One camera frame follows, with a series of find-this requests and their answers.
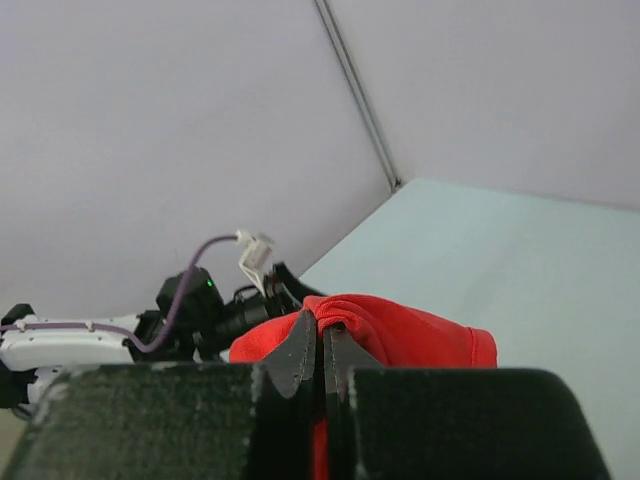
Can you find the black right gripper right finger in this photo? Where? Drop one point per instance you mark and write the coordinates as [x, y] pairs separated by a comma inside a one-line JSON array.
[[412, 423]]

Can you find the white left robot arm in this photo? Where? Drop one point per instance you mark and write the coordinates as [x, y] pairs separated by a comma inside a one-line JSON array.
[[34, 350]]

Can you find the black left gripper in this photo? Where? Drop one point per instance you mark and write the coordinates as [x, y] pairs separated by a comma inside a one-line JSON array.
[[206, 325]]

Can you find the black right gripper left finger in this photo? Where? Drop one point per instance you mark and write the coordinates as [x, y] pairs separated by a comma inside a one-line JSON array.
[[178, 420]]

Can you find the red tank top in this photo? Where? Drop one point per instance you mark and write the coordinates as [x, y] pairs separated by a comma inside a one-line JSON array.
[[396, 335]]

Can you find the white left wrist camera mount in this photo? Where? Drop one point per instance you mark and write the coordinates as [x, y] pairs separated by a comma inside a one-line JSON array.
[[256, 251]]

